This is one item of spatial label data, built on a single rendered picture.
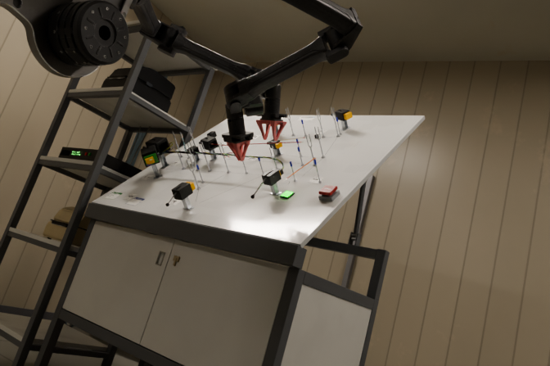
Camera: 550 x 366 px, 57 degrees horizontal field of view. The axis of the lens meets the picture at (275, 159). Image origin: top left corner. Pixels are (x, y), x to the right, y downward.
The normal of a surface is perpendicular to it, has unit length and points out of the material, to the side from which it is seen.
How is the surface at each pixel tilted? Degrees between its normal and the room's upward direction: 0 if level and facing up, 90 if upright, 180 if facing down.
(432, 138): 90
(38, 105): 90
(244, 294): 90
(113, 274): 90
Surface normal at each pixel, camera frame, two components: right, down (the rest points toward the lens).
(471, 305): -0.47, -0.36
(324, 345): 0.78, 0.06
